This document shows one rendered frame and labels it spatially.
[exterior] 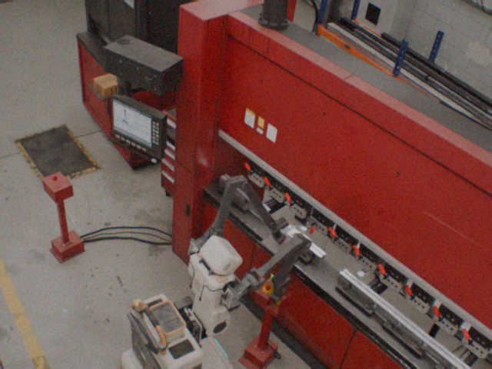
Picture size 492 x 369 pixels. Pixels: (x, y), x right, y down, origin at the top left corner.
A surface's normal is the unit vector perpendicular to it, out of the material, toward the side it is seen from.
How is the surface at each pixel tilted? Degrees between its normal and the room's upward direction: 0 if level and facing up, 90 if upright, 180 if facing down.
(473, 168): 90
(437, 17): 90
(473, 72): 90
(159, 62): 0
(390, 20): 90
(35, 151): 0
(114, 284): 0
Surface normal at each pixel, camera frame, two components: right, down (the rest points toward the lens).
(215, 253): -0.54, -0.29
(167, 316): 0.10, -0.76
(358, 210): -0.73, 0.39
